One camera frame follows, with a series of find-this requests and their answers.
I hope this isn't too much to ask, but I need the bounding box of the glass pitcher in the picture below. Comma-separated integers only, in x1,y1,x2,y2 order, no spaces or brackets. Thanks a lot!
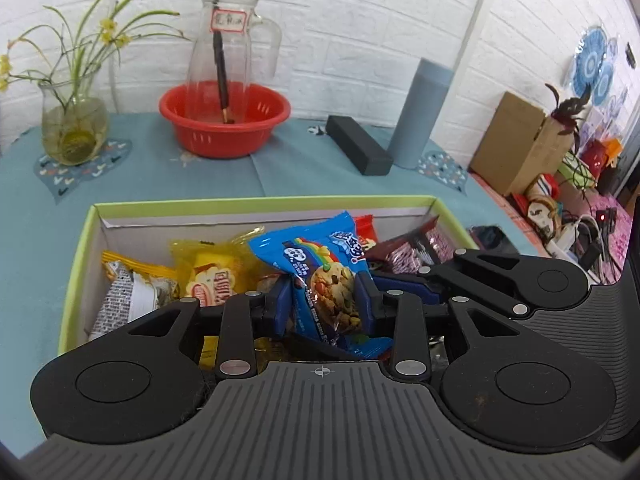
186,0,282,126

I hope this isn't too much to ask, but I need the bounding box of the grey-blue bottle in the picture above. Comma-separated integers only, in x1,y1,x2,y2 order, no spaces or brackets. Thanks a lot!
387,57,454,170

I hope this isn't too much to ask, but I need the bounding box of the yellow-flowered plant in glass vase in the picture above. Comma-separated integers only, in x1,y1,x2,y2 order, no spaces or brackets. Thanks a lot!
0,0,191,167

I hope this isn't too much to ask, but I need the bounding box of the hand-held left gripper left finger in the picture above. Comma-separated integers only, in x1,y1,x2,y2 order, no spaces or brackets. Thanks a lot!
112,275,294,380

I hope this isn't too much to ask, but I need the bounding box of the green cardboard box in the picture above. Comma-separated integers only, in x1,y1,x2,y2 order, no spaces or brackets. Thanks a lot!
57,195,480,361

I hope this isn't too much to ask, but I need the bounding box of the red plastic basin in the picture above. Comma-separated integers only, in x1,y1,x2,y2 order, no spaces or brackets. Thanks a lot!
159,84,292,159

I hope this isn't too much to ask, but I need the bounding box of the purple leafy plant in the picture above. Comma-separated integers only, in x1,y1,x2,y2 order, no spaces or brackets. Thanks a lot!
545,82,594,156

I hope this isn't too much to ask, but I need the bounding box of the blue cookie packet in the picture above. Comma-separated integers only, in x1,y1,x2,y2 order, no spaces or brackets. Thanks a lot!
248,211,396,361

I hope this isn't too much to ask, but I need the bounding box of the orange silver snack packet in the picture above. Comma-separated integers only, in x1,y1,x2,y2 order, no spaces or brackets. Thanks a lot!
89,250,180,343

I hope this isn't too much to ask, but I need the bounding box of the large blue paper fan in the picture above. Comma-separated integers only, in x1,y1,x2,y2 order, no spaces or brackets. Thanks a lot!
574,27,609,88

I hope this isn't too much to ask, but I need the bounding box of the yellow snack packet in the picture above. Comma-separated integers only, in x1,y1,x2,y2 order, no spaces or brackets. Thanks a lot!
170,227,266,312

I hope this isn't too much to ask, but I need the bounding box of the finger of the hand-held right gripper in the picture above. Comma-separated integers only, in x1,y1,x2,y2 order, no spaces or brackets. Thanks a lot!
372,249,532,317

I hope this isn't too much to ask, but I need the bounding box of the small dark red snack packet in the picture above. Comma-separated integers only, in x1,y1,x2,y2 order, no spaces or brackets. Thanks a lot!
365,215,456,276

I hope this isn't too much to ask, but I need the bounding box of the small blue paper fan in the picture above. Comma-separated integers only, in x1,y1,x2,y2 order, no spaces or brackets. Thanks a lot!
595,60,617,107

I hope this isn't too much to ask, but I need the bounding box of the cable bundle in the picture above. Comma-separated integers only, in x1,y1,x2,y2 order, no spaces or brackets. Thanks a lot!
562,154,599,189

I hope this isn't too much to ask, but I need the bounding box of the black rectangular box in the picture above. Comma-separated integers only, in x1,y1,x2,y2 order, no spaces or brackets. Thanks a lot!
326,115,394,177

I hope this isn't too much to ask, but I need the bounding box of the brown cardboard box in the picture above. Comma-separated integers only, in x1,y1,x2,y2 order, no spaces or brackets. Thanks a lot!
469,91,576,197

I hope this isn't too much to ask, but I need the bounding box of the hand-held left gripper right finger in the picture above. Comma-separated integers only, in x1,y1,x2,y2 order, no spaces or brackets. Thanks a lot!
354,272,533,382

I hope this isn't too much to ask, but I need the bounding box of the black stick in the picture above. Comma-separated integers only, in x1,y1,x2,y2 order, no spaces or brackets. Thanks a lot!
210,0,237,125

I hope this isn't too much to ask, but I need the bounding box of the smartphone with red case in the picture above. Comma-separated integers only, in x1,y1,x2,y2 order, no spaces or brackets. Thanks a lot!
467,224,521,257

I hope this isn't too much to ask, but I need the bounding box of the orange bag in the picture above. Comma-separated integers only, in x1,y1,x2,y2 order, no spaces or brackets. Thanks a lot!
602,137,625,166

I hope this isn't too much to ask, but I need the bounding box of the red silver foil snack packet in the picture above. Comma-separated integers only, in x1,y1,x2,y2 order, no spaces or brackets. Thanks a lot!
354,214,377,251

